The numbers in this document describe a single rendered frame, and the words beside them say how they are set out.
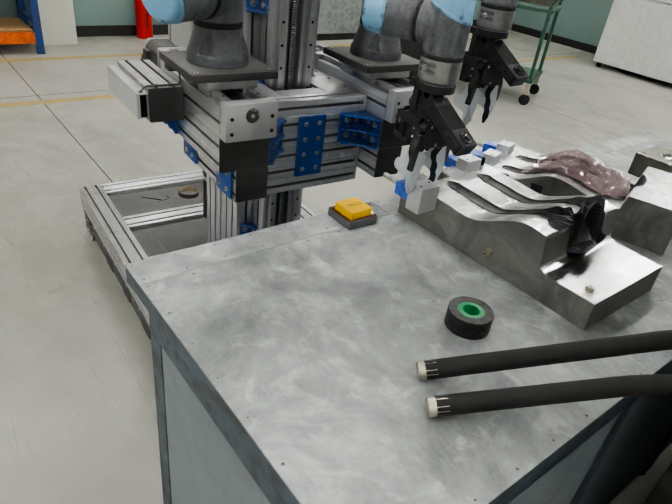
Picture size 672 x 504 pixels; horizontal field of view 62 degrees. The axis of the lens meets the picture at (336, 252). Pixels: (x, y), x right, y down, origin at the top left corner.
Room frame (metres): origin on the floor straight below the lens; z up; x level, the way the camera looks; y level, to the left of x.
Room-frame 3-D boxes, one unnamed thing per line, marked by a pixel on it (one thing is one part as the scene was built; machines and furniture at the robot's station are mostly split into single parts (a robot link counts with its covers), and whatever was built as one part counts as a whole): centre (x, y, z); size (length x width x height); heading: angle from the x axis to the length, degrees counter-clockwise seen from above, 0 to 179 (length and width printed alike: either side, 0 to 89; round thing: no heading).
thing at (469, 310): (0.79, -0.25, 0.82); 0.08 x 0.08 x 0.04
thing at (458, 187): (1.12, -0.39, 0.92); 0.35 x 0.16 x 0.09; 42
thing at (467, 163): (1.34, -0.26, 0.89); 0.13 x 0.05 x 0.05; 41
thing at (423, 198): (1.06, -0.12, 0.93); 0.13 x 0.05 x 0.05; 42
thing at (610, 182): (1.39, -0.60, 0.90); 0.26 x 0.18 x 0.08; 59
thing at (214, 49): (1.41, 0.35, 1.09); 0.15 x 0.15 x 0.10
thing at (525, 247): (1.10, -0.40, 0.87); 0.50 x 0.26 x 0.14; 42
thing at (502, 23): (1.32, -0.27, 1.23); 0.08 x 0.08 x 0.05
